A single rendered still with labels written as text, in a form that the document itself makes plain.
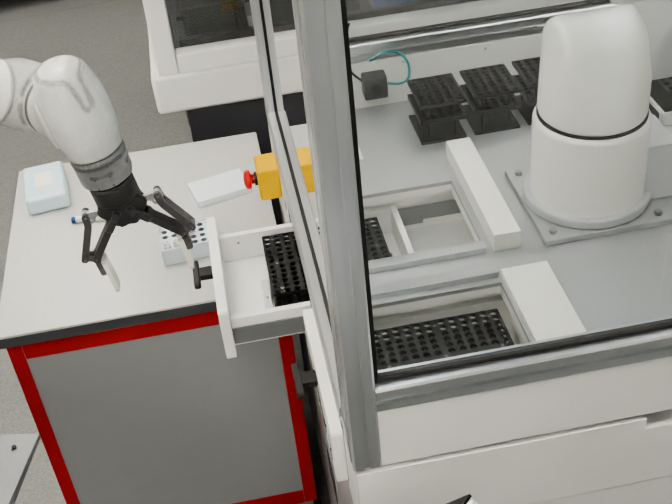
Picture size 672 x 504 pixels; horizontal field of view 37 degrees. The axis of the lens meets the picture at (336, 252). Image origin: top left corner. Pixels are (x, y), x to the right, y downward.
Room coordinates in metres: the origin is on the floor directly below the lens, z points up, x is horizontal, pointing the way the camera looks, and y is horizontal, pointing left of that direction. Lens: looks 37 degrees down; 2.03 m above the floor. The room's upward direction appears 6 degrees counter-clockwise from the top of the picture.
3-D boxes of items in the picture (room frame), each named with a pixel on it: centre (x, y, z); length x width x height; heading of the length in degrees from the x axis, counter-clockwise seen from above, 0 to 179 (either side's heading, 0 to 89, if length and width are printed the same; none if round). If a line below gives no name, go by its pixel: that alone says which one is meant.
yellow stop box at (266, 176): (1.79, 0.13, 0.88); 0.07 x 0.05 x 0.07; 6
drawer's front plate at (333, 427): (1.15, 0.04, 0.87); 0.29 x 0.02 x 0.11; 6
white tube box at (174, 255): (1.73, 0.30, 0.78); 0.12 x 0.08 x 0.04; 101
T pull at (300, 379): (1.15, 0.07, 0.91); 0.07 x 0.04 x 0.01; 6
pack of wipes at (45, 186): (1.99, 0.65, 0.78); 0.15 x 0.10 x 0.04; 13
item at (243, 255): (1.47, 0.01, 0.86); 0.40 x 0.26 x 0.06; 96
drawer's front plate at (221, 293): (1.45, 0.22, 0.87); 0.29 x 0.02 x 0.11; 6
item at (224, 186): (1.93, 0.25, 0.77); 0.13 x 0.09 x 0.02; 109
